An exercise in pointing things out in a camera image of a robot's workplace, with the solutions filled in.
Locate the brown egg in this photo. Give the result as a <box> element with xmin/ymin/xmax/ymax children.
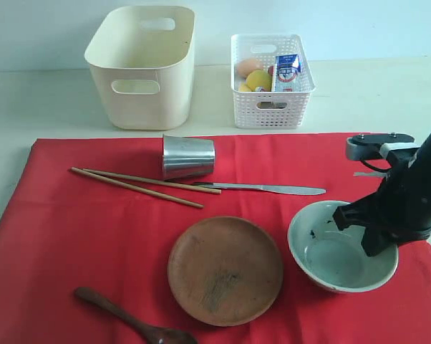
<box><xmin>236</xmin><ymin>58</ymin><xmax>263</xmax><ymax>78</ymax></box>

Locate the yellow cheese wedge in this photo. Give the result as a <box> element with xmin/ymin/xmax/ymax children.
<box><xmin>238</xmin><ymin>82</ymin><xmax>252</xmax><ymax>92</ymax></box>

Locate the steel table knife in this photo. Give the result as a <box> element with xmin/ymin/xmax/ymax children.
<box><xmin>193</xmin><ymin>182</ymin><xmax>326</xmax><ymax>196</ymax></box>

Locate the blue white milk carton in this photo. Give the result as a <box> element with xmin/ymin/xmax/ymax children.
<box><xmin>272</xmin><ymin>54</ymin><xmax>301</xmax><ymax>92</ymax></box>

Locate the wooden chopstick upper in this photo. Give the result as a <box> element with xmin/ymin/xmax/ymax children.
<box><xmin>82</xmin><ymin>168</ymin><xmax>222</xmax><ymax>195</ymax></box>

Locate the wooden chopstick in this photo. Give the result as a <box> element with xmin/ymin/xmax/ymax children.
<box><xmin>70</xmin><ymin>167</ymin><xmax>203</xmax><ymax>209</ymax></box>
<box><xmin>82</xmin><ymin>168</ymin><xmax>222</xmax><ymax>195</ymax></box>

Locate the yellow lemon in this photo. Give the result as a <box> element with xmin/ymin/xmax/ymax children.
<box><xmin>246</xmin><ymin>70</ymin><xmax>272</xmax><ymax>92</ymax></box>

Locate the dark wooden spoon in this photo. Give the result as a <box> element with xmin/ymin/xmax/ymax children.
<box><xmin>74</xmin><ymin>287</ymin><xmax>198</xmax><ymax>344</ymax></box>

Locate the pale green ceramic bowl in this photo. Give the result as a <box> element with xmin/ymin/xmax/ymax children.
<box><xmin>287</xmin><ymin>200</ymin><xmax>399</xmax><ymax>294</ymax></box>

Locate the steel cup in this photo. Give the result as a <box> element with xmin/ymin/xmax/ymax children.
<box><xmin>162</xmin><ymin>135</ymin><xmax>216</xmax><ymax>180</ymax></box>

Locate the white perforated plastic basket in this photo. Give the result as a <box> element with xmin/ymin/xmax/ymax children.
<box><xmin>231</xmin><ymin>34</ymin><xmax>315</xmax><ymax>129</ymax></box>

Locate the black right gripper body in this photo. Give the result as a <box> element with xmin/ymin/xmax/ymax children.
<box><xmin>333</xmin><ymin>168</ymin><xmax>431</xmax><ymax>245</ymax></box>

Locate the brown wooden plate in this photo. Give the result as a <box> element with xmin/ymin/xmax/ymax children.
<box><xmin>167</xmin><ymin>216</ymin><xmax>284</xmax><ymax>327</ymax></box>

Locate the cream plastic tub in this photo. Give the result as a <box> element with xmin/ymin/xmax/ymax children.
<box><xmin>84</xmin><ymin>6</ymin><xmax>195</xmax><ymax>130</ymax></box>

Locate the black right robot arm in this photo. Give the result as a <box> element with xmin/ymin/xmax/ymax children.
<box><xmin>333</xmin><ymin>133</ymin><xmax>431</xmax><ymax>257</ymax></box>

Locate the wooden chopstick lower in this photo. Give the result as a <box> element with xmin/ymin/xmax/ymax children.
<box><xmin>70</xmin><ymin>167</ymin><xmax>203</xmax><ymax>209</ymax></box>

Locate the red tablecloth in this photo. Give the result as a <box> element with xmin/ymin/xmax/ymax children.
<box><xmin>0</xmin><ymin>133</ymin><xmax>431</xmax><ymax>343</ymax></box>

